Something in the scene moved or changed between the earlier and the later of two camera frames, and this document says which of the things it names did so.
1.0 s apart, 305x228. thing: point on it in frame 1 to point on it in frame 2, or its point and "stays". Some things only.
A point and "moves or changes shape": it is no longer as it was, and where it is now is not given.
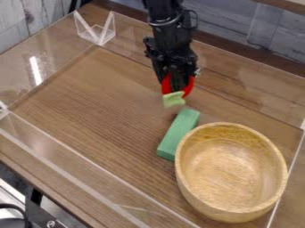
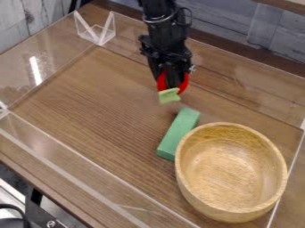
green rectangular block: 182,123 stays
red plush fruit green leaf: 174,98 moves or changes shape
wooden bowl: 230,172 stays
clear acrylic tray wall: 76,181 stays
